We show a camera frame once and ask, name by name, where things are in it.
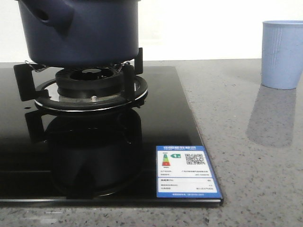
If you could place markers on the dark blue cooking pot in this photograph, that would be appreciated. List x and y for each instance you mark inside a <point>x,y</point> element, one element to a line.
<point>80,33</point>

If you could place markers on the black pot support grate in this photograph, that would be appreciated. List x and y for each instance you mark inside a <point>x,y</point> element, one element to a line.
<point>46,95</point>

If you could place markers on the light blue ribbed cup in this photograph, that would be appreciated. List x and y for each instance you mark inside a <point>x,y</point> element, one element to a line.
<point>282,54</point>

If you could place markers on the black glass gas stove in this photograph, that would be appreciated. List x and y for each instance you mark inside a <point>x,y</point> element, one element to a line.
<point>49,159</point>

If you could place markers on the black burner head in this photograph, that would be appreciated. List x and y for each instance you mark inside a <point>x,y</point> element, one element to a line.
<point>94,82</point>

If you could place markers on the blue energy label sticker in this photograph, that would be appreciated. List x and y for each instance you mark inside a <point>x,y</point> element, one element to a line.
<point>185,172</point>

